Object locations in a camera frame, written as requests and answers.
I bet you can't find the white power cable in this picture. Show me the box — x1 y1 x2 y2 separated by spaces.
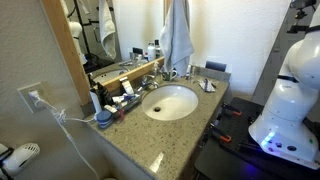
28 91 101 180

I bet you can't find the white terry towel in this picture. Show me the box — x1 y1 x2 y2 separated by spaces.
158 0 195 78

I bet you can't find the black camera stand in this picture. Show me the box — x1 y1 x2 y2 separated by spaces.
286 0 318 35

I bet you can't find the wood framed wall mirror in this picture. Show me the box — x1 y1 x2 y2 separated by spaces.
41 0 173 108

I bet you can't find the white hair dryer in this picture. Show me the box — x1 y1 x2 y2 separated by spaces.
0 142 41 178

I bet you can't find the beige wall outlet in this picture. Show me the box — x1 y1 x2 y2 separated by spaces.
16 81 51 115

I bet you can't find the toiletry tray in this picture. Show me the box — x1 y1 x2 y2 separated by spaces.
102 92 145 116

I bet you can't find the white toothpaste tube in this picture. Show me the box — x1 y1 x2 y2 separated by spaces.
118 76 135 96

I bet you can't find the black orange clamp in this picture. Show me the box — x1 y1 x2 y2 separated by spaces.
221 102 244 118
210 124 233 144

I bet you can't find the small clear vial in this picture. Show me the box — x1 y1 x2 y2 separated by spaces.
188 64 198 83

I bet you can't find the chrome faucet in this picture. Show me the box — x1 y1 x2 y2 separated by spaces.
139 74 161 91

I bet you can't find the small red item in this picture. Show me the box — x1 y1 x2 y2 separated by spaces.
116 106 125 121

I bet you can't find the clear soap dispenser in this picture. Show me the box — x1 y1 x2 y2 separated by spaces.
152 60 162 81

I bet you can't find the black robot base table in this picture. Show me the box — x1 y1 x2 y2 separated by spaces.
193 96 320 180

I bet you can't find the grey mug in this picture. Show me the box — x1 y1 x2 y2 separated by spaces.
161 69 179 82

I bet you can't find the white oval sink basin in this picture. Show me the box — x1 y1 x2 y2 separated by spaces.
141 83 200 122

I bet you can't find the blue round container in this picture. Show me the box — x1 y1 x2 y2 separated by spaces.
96 110 114 130

